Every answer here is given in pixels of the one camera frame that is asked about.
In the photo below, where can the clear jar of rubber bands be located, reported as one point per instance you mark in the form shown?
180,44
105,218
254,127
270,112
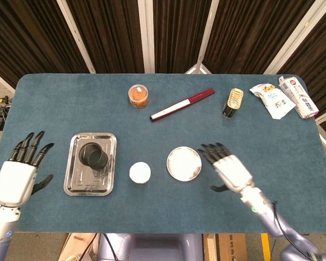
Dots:
138,95

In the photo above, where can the light wooden plank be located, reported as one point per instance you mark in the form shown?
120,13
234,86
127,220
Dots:
76,244

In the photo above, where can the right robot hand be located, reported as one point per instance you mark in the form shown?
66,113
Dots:
231,171

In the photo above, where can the rectangular steel tray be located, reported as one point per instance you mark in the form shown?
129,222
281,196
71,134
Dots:
78,185

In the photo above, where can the black cup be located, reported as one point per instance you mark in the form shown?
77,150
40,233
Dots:
97,161

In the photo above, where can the dark red long box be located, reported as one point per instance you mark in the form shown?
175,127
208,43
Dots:
179,105

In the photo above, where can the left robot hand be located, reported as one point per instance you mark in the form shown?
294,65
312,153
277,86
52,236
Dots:
15,182

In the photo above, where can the black tin can gold lid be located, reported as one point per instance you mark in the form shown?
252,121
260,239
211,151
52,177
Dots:
235,98

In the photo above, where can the lavender robot base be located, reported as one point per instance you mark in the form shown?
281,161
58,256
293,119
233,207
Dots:
152,247

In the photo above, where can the white snack packet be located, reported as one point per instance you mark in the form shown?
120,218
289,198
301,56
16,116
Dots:
274,102

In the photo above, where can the white tissue pack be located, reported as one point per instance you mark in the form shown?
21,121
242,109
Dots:
301,98

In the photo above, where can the brown cardboard box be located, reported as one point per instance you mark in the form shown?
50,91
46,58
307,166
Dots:
231,247

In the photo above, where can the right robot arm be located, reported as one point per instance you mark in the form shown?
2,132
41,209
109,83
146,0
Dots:
266,214

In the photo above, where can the dark brown pleated curtain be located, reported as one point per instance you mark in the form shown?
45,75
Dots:
111,32

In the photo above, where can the round steel plate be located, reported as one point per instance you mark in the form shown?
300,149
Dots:
183,163

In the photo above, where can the blue table cloth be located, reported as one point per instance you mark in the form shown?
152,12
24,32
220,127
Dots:
165,209

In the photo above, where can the white paper cup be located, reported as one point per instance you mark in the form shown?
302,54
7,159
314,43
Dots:
140,172

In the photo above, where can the white frame post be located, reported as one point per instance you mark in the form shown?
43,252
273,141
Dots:
76,38
206,35
146,35
293,38

